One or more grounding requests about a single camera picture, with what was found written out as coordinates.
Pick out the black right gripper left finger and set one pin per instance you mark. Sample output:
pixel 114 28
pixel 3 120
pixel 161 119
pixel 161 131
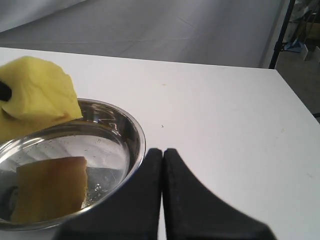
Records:
pixel 131 213

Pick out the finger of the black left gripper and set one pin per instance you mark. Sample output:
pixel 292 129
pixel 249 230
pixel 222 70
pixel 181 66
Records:
pixel 5 92

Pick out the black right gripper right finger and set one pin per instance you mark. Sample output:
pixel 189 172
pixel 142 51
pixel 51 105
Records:
pixel 192 212

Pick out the yellow sponge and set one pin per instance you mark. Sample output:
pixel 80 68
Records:
pixel 42 96

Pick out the round stainless steel dish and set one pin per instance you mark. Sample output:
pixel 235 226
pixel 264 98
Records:
pixel 109 138

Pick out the grey backdrop cloth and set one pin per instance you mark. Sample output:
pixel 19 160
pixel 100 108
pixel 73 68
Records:
pixel 240 33

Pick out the black metal stand pole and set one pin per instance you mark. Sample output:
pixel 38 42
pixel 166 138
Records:
pixel 279 42

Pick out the blue object on floor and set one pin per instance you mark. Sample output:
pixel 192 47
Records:
pixel 295 47

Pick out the white box on floor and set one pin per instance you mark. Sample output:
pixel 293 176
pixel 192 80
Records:
pixel 307 54

